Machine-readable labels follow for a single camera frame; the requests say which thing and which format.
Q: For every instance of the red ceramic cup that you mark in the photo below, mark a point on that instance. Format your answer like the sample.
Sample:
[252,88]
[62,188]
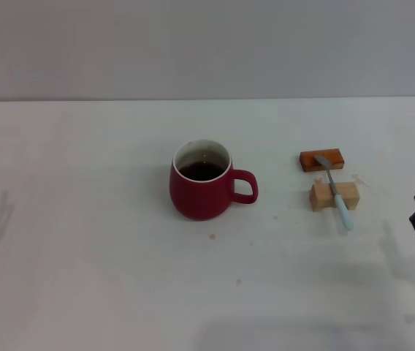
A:
[200,201]

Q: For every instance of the light notched wooden block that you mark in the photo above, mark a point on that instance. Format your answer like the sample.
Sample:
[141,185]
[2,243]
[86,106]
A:
[320,197]

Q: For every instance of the reddish brown wooden block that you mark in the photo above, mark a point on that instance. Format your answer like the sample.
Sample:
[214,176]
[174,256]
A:
[333,157]

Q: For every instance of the dark coffee liquid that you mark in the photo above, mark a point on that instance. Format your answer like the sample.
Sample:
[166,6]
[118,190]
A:
[202,172]

